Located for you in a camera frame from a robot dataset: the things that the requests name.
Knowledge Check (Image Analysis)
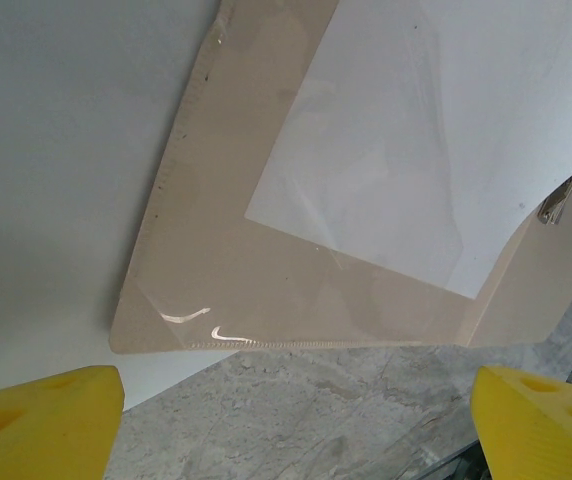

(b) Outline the white paper sheet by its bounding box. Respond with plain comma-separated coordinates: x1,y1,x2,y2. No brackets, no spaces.
244,0,572,302

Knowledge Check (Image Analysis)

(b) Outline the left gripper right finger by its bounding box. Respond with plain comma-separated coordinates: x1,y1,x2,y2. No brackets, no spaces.
471,364,572,480

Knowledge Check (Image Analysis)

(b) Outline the brown cardboard folder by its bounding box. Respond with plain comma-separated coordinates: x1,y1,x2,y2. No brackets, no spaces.
107,0,572,357

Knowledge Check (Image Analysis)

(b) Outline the metal folder clip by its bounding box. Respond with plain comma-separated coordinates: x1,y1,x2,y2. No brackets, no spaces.
534,175,572,227

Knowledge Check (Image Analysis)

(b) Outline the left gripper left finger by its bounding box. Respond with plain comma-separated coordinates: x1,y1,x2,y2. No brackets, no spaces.
0,365,125,480

